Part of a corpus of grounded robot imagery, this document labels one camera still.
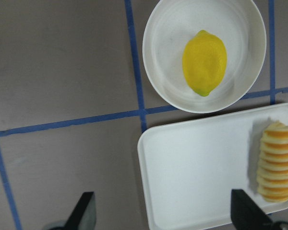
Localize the sliced orange pieces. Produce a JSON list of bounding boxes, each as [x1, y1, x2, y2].
[[256, 122, 288, 203]]

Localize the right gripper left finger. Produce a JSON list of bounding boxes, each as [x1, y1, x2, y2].
[[63, 192, 96, 230]]

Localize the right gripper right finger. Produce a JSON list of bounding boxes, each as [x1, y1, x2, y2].
[[231, 189, 273, 230]]

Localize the white round plate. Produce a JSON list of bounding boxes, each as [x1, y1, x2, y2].
[[142, 0, 266, 114]]

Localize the yellow lemon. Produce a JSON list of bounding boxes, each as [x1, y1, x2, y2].
[[182, 30, 227, 97]]

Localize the white rectangular tray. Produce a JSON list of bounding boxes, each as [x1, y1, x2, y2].
[[137, 103, 288, 230]]

